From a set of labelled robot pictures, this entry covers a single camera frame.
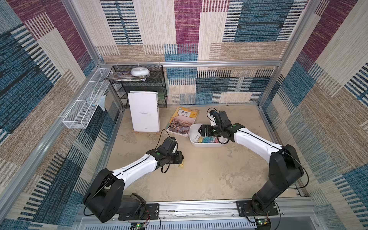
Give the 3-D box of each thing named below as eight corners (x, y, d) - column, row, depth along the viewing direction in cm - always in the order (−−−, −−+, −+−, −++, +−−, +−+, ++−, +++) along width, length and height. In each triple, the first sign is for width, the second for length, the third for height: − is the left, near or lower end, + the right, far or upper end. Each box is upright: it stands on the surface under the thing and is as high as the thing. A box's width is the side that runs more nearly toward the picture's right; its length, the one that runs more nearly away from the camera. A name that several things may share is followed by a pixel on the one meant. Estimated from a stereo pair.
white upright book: (136, 135, 104) (122, 107, 82) (140, 120, 113) (129, 91, 92) (160, 135, 104) (154, 107, 82) (163, 119, 113) (157, 91, 92)
